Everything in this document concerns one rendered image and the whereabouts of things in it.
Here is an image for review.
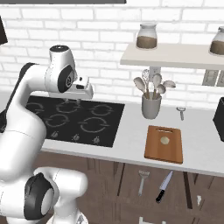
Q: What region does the pale wall shelf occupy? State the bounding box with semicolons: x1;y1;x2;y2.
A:
119;42;224;71

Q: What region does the metal whisk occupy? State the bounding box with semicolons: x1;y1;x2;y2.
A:
141;68;151;92

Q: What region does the dark extractor hood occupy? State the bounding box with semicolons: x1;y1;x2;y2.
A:
0;15;9;46

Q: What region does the beige wooden spoon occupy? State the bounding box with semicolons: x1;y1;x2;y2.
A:
162;80;177;89
151;73;163;100
156;83;167;100
133;76;150;100

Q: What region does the black hob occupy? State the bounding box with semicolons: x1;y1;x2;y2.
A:
24;94;126;149

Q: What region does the dark table leg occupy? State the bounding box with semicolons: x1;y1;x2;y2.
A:
116;162;127;197
182;171;193;210

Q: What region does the glass jar with brown contents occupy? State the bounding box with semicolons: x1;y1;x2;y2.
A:
208;25;224;57
136;23;158;50

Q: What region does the grey utensil pot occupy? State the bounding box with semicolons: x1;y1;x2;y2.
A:
141;94;163;120

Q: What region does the grey wall socket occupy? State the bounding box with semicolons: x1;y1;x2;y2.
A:
148;66;162;78
216;70;224;88
201;69;219;88

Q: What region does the pale garlic bulb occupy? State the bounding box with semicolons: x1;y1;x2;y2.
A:
159;136;172;146

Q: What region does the black-handled kitchen knife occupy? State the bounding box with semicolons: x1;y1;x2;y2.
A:
155;170;174;205

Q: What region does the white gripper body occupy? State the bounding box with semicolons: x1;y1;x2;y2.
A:
47;83;95;101

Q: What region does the black box appliance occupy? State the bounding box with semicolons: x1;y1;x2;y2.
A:
212;96;224;143

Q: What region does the brown wooden cutting board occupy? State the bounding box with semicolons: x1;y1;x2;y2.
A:
143;124;185;165

